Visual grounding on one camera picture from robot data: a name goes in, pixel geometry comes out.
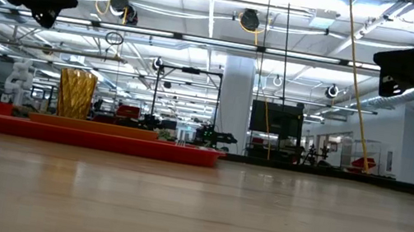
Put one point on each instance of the amber faceted plastic cup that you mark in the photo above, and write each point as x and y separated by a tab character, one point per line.
76	95

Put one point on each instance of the orange plastic plate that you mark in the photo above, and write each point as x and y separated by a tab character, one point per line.
93	126

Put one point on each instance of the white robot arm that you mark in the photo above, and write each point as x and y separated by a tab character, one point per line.
19	80

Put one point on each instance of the red plastic tray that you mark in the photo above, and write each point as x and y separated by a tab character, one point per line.
103	142

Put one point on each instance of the large black monitor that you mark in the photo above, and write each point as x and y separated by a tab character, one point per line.
276	118

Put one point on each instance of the red storage bin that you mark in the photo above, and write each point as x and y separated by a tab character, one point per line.
128	112

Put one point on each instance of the black rolling workstation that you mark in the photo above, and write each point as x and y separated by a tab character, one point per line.
275	147

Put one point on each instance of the white building column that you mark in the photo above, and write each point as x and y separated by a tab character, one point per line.
236	104

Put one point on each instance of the black frame rig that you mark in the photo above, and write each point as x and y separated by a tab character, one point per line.
190	70

